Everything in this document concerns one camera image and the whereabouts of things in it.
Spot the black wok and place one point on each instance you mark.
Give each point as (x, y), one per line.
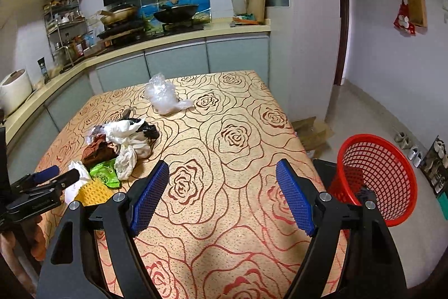
(175, 13)

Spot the person's left hand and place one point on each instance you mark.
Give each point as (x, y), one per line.
(38, 241)

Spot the black plastic bag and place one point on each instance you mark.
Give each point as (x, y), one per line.
(150, 131)

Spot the golden frying pan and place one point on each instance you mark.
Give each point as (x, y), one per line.
(119, 16)

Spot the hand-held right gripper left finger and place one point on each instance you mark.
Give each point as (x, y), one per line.
(150, 197)

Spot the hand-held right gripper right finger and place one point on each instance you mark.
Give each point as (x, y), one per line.
(294, 201)

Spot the red mesh basket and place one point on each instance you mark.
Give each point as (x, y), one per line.
(385, 176)

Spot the hanging brown paper bag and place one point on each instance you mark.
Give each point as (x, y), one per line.
(416, 8)

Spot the clear plastic oil jug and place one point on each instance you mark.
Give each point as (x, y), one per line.
(91, 25)

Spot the white cloth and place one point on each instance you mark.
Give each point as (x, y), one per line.
(78, 168)

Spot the white rice cooker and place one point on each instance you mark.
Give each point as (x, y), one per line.
(15, 90)

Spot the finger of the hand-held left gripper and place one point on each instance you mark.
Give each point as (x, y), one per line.
(49, 173)
(68, 177)

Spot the dark shoe rack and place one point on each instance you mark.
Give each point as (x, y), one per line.
(435, 162)

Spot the dark spice bottle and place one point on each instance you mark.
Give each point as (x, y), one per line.
(42, 69)

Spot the black induction cooker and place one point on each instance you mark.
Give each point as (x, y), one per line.
(122, 32)

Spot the dark door frame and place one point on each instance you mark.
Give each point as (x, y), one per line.
(341, 22)

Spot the flattened cardboard box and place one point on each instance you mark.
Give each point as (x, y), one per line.
(311, 134)

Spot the green snack wrapper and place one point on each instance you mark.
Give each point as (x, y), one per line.
(105, 174)

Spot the grey lower kitchen cabinets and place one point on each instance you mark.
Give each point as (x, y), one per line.
(175, 60)

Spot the white shoe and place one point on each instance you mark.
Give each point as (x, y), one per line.
(412, 153)
(418, 159)

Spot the grey shoe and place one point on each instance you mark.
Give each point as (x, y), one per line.
(398, 138)
(405, 142)

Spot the orange plastic utensil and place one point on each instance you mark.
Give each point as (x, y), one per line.
(241, 20)

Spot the red sauce jar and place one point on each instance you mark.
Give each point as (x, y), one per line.
(77, 46)

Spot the white plastic container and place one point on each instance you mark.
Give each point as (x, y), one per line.
(238, 3)

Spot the rose patterned tablecloth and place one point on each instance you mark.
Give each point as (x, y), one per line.
(227, 180)

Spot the hanging red cloth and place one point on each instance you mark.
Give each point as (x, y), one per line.
(402, 20)

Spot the rust brown paper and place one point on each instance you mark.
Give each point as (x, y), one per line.
(101, 145)

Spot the clear plastic bag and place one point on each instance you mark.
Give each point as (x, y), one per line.
(162, 96)

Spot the metal kitchen rack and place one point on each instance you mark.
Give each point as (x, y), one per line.
(64, 20)

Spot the dark brown plastic wrapper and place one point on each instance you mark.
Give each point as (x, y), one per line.
(96, 157)

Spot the teal plastic utensil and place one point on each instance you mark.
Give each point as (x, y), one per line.
(250, 17)

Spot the black gas stove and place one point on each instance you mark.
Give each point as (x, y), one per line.
(182, 26)

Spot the yellow foam net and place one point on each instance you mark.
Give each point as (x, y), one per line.
(92, 194)

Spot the beige kitchen countertop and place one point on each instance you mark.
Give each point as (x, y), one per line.
(217, 27)

